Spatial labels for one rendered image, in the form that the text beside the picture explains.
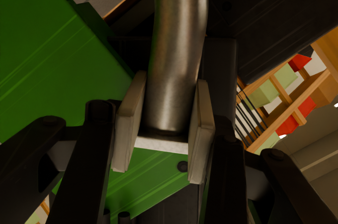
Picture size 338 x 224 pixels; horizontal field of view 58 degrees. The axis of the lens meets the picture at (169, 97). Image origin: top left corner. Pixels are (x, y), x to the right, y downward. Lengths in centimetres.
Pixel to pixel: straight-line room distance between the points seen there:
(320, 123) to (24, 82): 955
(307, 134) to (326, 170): 209
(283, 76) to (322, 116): 595
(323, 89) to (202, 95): 409
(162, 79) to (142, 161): 9
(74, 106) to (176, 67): 9
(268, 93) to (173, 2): 338
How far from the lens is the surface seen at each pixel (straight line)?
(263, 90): 350
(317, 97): 426
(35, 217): 671
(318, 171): 787
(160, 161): 23
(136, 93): 15
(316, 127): 971
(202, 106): 15
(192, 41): 17
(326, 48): 99
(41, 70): 23
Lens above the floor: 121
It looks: 1 degrees down
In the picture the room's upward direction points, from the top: 145 degrees clockwise
